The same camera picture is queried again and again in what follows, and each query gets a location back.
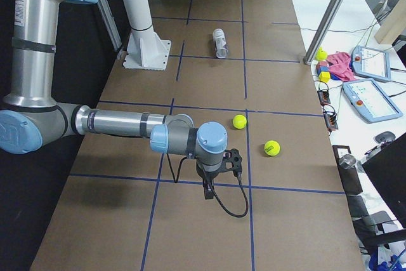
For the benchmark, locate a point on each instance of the black connector box near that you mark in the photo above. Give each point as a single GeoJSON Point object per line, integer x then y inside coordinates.
{"type": "Point", "coordinates": [330, 118]}

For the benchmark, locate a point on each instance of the spare tennis ball on desk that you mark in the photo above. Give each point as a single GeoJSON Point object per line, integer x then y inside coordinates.
{"type": "Point", "coordinates": [321, 54]}

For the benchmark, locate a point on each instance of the blue toy cube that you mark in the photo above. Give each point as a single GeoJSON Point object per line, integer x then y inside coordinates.
{"type": "Point", "coordinates": [322, 70]}

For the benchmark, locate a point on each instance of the yellow toy cube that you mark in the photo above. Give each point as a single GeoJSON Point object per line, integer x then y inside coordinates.
{"type": "Point", "coordinates": [324, 76]}

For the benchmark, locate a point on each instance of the tennis ball with black logo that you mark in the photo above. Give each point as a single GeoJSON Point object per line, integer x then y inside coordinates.
{"type": "Point", "coordinates": [272, 148]}

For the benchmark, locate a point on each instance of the white tennis ball can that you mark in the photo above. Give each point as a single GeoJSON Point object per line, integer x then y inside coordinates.
{"type": "Point", "coordinates": [220, 44]}

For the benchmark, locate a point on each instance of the black computer mouse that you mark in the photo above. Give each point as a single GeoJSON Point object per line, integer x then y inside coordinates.
{"type": "Point", "coordinates": [386, 136]}

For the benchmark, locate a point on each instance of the tennis ball near tape cross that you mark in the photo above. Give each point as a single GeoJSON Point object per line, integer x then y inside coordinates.
{"type": "Point", "coordinates": [239, 121]}

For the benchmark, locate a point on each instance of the black connector box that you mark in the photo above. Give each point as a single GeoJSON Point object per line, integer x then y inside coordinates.
{"type": "Point", "coordinates": [330, 118]}
{"type": "Point", "coordinates": [323, 93]}

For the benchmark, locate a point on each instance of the white pedestal column with base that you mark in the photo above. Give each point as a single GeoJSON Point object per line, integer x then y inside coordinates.
{"type": "Point", "coordinates": [145, 49]}

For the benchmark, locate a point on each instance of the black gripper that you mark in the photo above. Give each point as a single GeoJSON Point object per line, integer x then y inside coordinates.
{"type": "Point", "coordinates": [206, 176]}

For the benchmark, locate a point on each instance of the teach pendant tablet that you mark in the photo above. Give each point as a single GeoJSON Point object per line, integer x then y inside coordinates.
{"type": "Point", "coordinates": [372, 63]}
{"type": "Point", "coordinates": [370, 101]}

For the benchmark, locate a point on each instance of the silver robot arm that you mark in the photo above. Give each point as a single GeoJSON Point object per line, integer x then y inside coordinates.
{"type": "Point", "coordinates": [31, 118]}

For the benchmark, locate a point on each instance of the pink cloth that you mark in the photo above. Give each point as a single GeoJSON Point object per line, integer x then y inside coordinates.
{"type": "Point", "coordinates": [339, 65]}

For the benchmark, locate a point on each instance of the silver metal cylinder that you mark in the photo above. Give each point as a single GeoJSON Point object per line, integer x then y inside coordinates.
{"type": "Point", "coordinates": [347, 161]}

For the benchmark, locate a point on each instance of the aluminium frame post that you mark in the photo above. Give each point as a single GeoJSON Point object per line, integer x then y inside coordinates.
{"type": "Point", "coordinates": [322, 30]}

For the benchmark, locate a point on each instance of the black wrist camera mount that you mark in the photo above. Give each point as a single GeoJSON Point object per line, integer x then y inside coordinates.
{"type": "Point", "coordinates": [232, 161]}

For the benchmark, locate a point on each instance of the black connector box far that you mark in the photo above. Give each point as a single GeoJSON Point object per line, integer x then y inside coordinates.
{"type": "Point", "coordinates": [323, 93]}

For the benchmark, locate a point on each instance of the far teach pendant tablet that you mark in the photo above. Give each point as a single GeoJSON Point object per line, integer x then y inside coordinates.
{"type": "Point", "coordinates": [372, 63]}

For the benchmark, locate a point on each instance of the near teach pendant tablet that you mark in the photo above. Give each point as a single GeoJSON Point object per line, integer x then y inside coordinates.
{"type": "Point", "coordinates": [370, 101]}

